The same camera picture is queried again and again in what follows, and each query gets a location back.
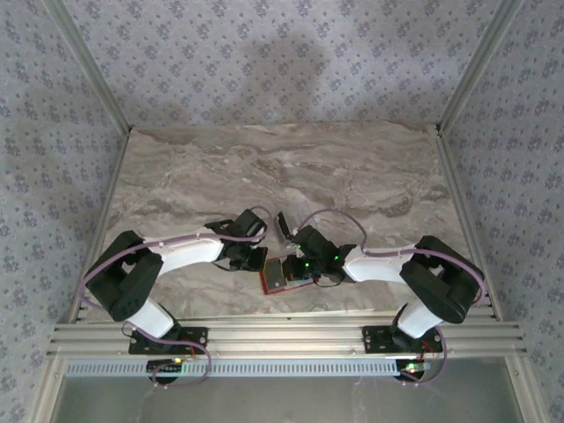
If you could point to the aluminium table edge rail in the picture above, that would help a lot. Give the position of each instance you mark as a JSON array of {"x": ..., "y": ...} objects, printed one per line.
[
  {"x": 108, "y": 211},
  {"x": 458, "y": 198}
]

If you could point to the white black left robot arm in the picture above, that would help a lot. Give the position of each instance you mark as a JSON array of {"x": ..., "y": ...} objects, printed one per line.
[{"x": 189, "y": 253}]

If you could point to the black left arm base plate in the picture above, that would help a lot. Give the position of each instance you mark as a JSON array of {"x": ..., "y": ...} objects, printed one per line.
[{"x": 198, "y": 337}]

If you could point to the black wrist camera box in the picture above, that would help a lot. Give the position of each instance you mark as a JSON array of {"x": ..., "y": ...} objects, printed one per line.
[
  {"x": 313, "y": 240},
  {"x": 247, "y": 224}
]

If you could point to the black controller board green light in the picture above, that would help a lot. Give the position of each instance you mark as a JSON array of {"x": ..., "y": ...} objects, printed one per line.
[
  {"x": 412, "y": 369},
  {"x": 165, "y": 366}
]

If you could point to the black credit card gold print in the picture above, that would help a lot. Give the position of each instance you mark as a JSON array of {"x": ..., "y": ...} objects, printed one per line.
[{"x": 274, "y": 274}]

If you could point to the aluminium frame leg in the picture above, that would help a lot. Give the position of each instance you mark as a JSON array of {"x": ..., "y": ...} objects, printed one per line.
[
  {"x": 524, "y": 392},
  {"x": 46, "y": 392}
]

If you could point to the aluminium mounting beam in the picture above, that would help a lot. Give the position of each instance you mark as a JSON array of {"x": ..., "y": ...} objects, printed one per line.
[{"x": 282, "y": 335}]

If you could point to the aluminium frame post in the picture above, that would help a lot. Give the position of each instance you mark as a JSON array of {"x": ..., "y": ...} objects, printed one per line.
[
  {"x": 92, "y": 70},
  {"x": 478, "y": 66}
]

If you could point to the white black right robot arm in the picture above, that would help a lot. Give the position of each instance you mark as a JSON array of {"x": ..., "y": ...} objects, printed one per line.
[{"x": 379, "y": 266}]

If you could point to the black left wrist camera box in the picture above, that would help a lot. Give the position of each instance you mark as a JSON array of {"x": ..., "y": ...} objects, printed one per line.
[{"x": 247, "y": 224}]

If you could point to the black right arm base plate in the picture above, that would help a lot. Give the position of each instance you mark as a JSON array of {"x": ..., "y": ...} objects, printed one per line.
[{"x": 374, "y": 339}]

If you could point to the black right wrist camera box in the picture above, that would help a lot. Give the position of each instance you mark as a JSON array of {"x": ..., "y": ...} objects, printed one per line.
[{"x": 313, "y": 240}]

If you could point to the red card holder clear sleeves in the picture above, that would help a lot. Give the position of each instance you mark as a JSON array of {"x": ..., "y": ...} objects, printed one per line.
[{"x": 299, "y": 281}]

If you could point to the grey metal panel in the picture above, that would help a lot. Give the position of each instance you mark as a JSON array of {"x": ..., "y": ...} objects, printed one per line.
[{"x": 282, "y": 403}]

